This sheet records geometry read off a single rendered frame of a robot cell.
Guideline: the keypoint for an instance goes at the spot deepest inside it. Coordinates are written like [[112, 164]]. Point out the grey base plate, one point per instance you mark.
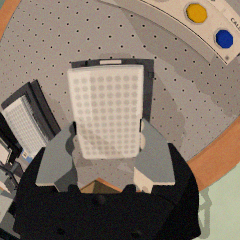
[[193, 101]]

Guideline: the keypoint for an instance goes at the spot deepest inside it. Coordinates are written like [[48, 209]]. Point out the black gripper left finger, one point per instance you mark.
[[51, 171]]

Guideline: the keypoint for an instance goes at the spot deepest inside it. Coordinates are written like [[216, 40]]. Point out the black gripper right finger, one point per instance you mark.
[[161, 170]]

